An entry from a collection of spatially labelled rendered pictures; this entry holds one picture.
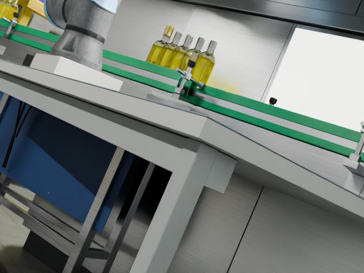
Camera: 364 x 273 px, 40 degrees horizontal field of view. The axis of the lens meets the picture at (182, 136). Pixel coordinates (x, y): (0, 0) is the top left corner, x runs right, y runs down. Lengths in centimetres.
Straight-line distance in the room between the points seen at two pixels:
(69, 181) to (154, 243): 119
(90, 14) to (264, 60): 78
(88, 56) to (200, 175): 70
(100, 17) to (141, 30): 95
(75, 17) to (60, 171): 75
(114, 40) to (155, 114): 164
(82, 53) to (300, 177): 75
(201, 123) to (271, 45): 126
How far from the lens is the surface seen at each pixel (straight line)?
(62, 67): 134
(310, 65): 187
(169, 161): 82
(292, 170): 85
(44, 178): 205
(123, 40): 241
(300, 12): 198
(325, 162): 154
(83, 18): 142
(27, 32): 242
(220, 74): 200
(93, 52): 141
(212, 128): 72
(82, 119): 114
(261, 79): 191
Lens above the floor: 67
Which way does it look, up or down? 3 degrees up
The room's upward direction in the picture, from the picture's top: 23 degrees clockwise
